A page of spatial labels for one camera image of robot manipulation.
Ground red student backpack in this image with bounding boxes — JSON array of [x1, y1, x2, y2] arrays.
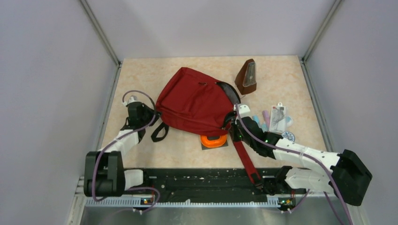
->
[[151, 67, 263, 189]]

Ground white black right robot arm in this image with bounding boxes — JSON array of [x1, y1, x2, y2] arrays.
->
[[222, 111, 373, 206]]

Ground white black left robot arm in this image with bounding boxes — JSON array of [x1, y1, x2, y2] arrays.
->
[[83, 99, 154, 200]]

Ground white blister pack item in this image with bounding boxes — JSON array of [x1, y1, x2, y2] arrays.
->
[[269, 102, 287, 134]]

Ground orange letter e toy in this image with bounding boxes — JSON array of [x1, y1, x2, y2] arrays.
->
[[200, 135, 228, 150]]

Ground pink tube item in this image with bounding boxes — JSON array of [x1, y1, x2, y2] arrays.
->
[[262, 110, 270, 128]]

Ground light blue packaged item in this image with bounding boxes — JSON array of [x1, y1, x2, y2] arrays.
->
[[252, 115, 293, 132]]

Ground brown wooden metronome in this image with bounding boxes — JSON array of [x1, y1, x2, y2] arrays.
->
[[235, 59, 257, 95]]

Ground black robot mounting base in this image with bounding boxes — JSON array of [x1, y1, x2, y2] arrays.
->
[[92, 167, 339, 206]]

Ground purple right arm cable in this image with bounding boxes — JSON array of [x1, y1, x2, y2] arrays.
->
[[235, 103, 355, 225]]

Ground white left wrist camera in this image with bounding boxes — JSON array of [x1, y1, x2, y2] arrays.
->
[[122, 95, 138, 107]]

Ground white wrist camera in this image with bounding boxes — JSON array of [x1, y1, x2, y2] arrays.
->
[[234, 104, 252, 118], [122, 95, 138, 107]]

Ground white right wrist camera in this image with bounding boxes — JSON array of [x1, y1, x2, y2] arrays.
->
[[234, 104, 252, 118]]

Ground dark grey square base plate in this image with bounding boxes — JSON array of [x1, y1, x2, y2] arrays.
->
[[201, 140, 228, 150]]

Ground aluminium frame rail left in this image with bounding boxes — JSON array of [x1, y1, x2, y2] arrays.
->
[[77, 0, 122, 178]]

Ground aluminium frame rail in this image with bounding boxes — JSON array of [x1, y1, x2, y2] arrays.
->
[[300, 0, 344, 152], [77, 0, 122, 178]]

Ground aluminium frame rail right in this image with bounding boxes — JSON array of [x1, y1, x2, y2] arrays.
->
[[300, 0, 344, 152]]

